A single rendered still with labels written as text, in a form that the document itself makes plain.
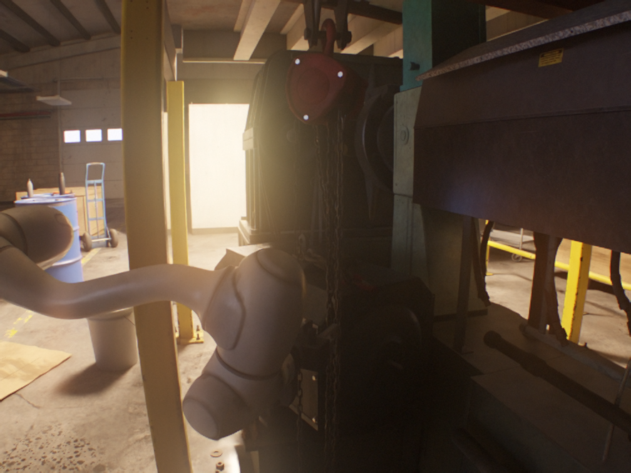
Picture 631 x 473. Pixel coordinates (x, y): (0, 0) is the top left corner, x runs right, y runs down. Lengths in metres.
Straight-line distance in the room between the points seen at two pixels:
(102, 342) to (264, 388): 2.10
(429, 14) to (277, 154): 0.83
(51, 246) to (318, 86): 0.66
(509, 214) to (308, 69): 0.62
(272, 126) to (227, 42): 1.23
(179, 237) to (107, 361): 0.88
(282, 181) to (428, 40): 0.90
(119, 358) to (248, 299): 2.19
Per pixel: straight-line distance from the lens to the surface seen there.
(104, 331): 2.65
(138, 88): 1.15
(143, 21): 1.18
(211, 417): 0.63
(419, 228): 1.69
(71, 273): 4.43
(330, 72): 0.96
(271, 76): 2.06
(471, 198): 1.32
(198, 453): 1.98
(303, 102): 0.98
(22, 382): 2.83
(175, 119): 2.83
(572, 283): 3.02
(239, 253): 1.52
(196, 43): 3.01
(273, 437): 1.55
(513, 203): 1.17
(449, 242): 1.72
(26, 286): 0.81
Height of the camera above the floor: 1.20
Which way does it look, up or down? 10 degrees down
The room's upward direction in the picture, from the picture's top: straight up
